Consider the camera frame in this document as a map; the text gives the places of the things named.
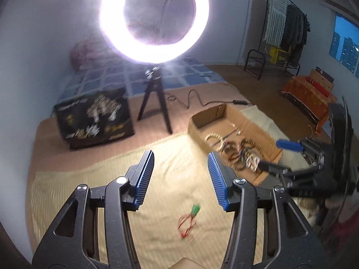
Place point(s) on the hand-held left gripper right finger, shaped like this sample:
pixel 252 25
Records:
pixel 217 179

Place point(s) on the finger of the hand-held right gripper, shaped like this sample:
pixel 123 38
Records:
pixel 289 145
pixel 274 168

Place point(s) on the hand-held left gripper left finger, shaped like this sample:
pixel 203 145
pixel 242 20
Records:
pixel 144 179

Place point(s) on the dark thin bangle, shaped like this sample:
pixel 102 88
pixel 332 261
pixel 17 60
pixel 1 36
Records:
pixel 227 153

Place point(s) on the cardboard box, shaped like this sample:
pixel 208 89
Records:
pixel 252 129

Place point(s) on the orange cloth covered box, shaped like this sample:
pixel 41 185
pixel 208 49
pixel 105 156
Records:
pixel 308 95

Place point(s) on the flat cardboard carton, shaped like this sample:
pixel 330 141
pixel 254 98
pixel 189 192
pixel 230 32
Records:
pixel 321 77

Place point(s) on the black printed box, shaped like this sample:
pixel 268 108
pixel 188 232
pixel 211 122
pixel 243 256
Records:
pixel 92 117

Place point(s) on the black tripod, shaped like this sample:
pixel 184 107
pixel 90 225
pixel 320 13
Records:
pixel 155 89

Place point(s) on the yellow box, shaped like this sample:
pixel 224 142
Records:
pixel 277 53

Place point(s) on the black clothes rack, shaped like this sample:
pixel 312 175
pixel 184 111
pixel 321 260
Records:
pixel 248 60

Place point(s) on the window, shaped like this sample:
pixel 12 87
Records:
pixel 345 44

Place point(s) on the blue checked quilt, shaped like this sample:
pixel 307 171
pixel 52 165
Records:
pixel 117 78

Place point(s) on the dark hanging clothes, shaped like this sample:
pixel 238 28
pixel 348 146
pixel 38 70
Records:
pixel 294 28

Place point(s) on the white striped towel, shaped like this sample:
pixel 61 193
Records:
pixel 276 16

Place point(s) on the dark patterned pillow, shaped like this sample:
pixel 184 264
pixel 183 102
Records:
pixel 84 56

